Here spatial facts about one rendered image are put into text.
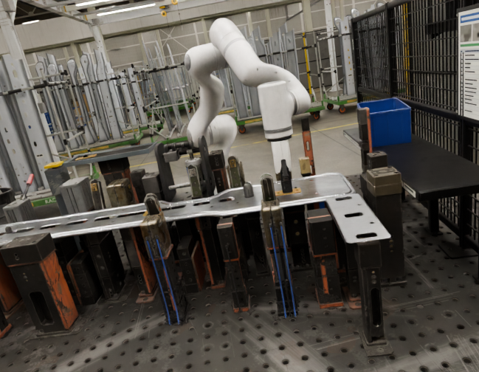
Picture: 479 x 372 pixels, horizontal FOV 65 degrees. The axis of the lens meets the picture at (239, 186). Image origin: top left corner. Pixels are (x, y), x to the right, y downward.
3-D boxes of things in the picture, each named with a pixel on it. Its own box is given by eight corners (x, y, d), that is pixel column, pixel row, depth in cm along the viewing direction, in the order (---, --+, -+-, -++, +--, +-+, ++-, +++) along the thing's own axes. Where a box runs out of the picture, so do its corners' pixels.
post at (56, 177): (74, 263, 171) (42, 171, 157) (82, 255, 178) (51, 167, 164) (90, 260, 170) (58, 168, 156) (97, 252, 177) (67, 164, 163)
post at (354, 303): (350, 310, 107) (340, 218, 98) (342, 288, 117) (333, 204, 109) (373, 307, 106) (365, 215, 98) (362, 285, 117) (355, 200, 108)
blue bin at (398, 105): (366, 147, 143) (364, 114, 139) (359, 131, 171) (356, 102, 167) (412, 142, 139) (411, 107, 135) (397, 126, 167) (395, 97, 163)
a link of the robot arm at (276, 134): (263, 127, 116) (265, 136, 117) (264, 132, 108) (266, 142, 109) (290, 122, 116) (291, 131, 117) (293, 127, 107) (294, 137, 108)
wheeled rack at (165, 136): (204, 147, 733) (184, 53, 678) (153, 157, 730) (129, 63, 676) (204, 131, 914) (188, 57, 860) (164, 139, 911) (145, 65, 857)
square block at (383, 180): (380, 288, 114) (373, 177, 103) (373, 274, 122) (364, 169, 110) (407, 285, 113) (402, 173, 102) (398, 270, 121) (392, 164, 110)
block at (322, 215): (316, 311, 109) (304, 225, 101) (311, 289, 120) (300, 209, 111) (348, 308, 108) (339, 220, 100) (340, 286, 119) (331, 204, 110)
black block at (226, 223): (229, 318, 114) (210, 232, 105) (232, 297, 124) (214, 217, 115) (255, 315, 113) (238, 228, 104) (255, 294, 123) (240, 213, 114)
